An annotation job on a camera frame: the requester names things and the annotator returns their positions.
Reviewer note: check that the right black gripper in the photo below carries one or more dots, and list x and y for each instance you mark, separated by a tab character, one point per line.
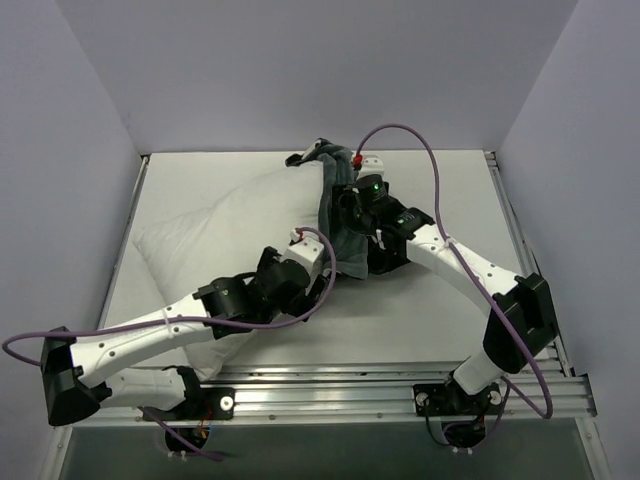
347	201

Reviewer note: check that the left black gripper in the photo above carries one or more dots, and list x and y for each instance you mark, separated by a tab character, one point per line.
310	298

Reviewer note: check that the zebra and grey pillowcase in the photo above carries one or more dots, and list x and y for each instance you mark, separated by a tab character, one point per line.
358	256

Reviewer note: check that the white pillow insert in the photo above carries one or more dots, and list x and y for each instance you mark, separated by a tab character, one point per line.
191	250

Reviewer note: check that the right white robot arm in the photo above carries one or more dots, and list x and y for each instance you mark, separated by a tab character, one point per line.
521	318

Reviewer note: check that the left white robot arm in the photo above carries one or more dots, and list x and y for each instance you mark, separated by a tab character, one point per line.
85	372

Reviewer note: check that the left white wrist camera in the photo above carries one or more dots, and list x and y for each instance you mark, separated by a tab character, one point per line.
306	250

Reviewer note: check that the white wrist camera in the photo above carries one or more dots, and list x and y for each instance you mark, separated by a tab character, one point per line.
366	165
306	250

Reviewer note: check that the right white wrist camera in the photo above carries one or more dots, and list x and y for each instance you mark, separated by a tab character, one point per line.
366	165

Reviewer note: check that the aluminium front rail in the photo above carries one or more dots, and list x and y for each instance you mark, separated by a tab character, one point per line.
366	393

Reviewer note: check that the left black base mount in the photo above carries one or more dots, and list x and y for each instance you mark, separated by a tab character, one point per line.
210	403

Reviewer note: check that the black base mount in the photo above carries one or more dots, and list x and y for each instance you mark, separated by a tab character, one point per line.
449	399
210	403

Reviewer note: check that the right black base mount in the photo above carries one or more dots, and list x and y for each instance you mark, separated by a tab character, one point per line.
449	399

